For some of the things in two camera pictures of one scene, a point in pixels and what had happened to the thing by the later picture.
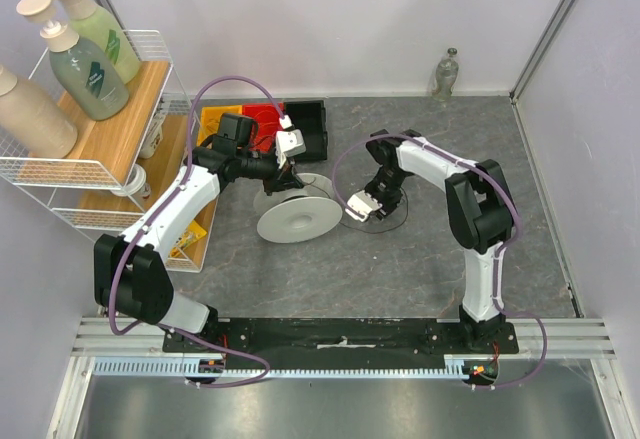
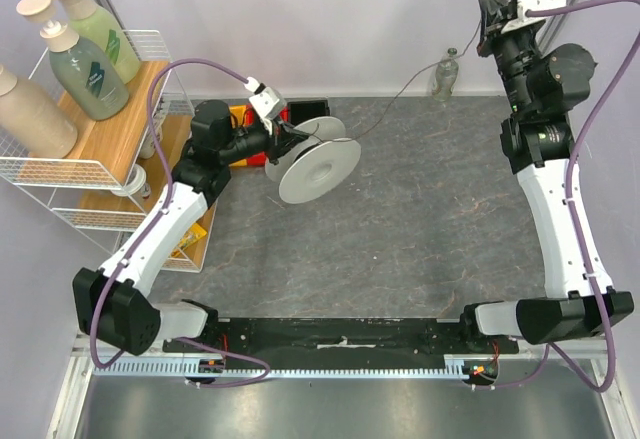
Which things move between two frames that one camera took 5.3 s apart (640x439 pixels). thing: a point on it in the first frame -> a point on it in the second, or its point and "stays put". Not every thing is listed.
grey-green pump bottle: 84,74 stays put
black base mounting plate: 342,337 stays put
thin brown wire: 369,232 -> 417,74
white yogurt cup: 154,136 stays put
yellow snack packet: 193,233 stays put
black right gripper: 382,200 -> 501,25
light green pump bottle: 77,8 stays put
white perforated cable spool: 299,213 -> 316,166
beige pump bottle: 34,119 stays put
